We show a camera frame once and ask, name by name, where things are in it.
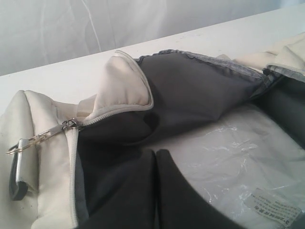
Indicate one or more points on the metal key ring zipper pull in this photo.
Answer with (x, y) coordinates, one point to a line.
(24, 143)

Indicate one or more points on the white plastic wrapped package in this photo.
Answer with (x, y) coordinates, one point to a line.
(227, 161)

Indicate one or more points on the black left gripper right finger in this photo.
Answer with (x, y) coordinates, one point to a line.
(179, 205)

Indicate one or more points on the beige fabric duffel bag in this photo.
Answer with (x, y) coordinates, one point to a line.
(139, 102)

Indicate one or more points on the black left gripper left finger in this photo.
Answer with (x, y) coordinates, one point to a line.
(119, 189)

